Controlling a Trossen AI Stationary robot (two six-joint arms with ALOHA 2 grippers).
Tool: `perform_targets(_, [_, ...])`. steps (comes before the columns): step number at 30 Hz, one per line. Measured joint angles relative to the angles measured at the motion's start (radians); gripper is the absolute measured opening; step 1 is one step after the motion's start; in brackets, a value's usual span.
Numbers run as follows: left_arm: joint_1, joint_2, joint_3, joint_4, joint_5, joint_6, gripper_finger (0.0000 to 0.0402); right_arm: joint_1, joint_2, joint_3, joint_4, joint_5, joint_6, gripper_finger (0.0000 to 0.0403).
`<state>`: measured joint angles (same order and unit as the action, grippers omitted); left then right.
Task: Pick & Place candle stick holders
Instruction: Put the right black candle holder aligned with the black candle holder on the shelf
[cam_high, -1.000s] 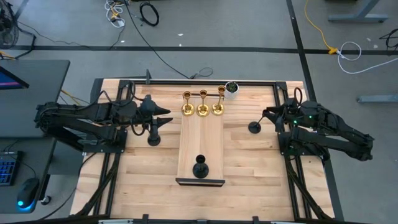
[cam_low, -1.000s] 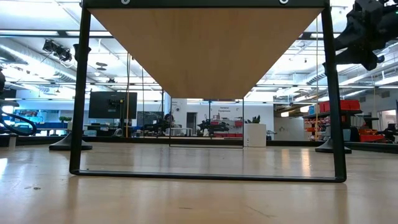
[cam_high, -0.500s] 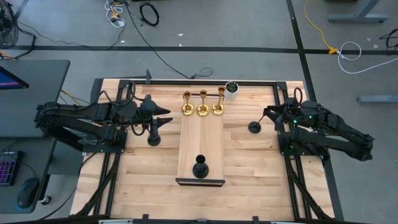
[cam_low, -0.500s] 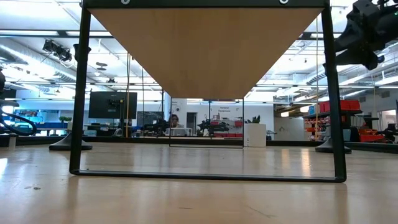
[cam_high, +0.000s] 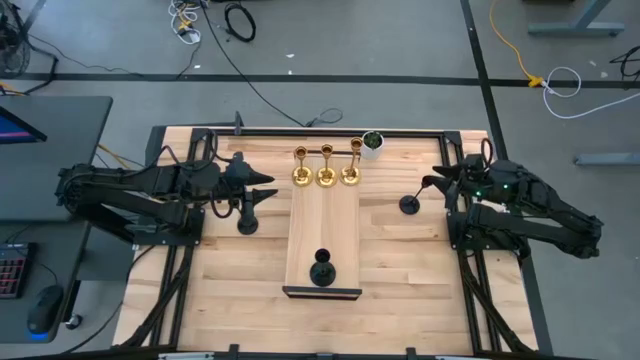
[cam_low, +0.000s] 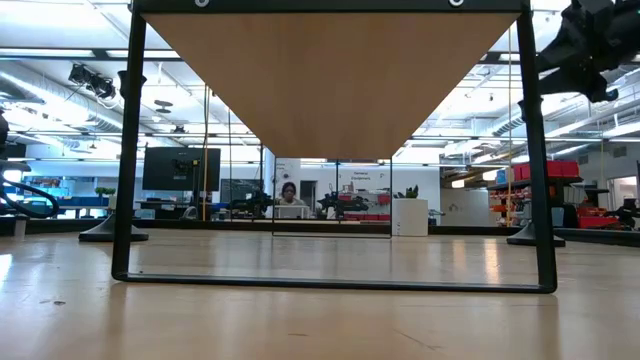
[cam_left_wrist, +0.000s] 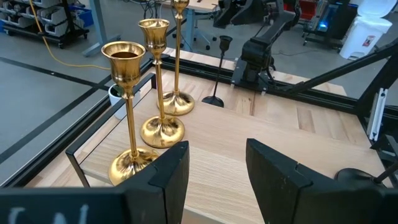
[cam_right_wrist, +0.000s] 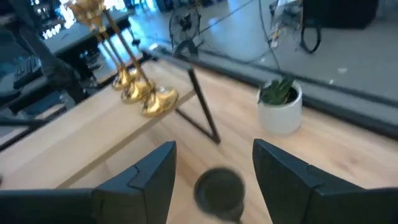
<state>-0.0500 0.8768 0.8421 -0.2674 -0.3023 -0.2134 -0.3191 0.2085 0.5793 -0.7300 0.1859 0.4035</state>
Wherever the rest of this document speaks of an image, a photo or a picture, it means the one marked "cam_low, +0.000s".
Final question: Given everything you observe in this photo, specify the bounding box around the black table edge rail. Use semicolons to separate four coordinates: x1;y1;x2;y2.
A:
0;218;640;249

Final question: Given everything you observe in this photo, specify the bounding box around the seated person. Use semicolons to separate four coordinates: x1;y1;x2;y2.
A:
276;181;307;207

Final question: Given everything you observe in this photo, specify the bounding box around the black monitor screen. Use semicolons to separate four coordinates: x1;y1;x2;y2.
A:
142;146;222;192

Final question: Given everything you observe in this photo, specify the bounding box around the wooden shelf with black frame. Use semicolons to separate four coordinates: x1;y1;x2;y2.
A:
110;0;559;295

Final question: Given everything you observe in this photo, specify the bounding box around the white planter box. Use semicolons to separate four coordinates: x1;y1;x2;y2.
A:
392;198;430;237

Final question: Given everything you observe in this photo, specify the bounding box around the dark chalkboard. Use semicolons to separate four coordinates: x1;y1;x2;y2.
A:
220;178;264;204

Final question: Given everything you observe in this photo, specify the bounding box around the white laptop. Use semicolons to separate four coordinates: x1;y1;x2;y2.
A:
273;204;311;220

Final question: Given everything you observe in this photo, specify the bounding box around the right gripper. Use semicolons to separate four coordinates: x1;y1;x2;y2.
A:
537;0;621;101

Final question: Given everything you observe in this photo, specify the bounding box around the black cable loop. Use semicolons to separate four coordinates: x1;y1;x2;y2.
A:
0;172;61;220

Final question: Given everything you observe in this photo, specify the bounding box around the black storage rack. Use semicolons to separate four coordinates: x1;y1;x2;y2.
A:
487;174;584;229

